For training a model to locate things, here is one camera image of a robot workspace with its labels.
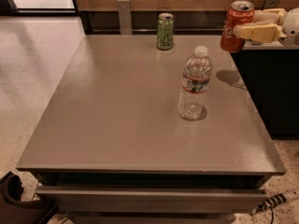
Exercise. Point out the green soda can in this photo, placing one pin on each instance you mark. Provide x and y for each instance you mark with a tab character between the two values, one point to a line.
165	30

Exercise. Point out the clear plastic water bottle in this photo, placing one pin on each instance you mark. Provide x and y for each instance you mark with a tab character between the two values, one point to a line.
195	79

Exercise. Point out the red coke can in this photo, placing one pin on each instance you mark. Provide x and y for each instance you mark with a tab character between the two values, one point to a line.
240	12

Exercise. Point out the dark chair at corner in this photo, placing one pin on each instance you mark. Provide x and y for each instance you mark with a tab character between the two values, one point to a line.
14	211

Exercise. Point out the left metal wall bracket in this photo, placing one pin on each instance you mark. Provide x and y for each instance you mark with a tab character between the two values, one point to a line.
125	20

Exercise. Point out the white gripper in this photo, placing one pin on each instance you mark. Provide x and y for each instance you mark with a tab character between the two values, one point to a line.
291	25

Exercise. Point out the right metal wall bracket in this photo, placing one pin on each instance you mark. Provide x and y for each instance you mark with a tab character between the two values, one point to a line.
270	4

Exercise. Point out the metal wall bracket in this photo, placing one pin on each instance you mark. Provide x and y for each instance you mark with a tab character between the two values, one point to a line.
125	20
270	4

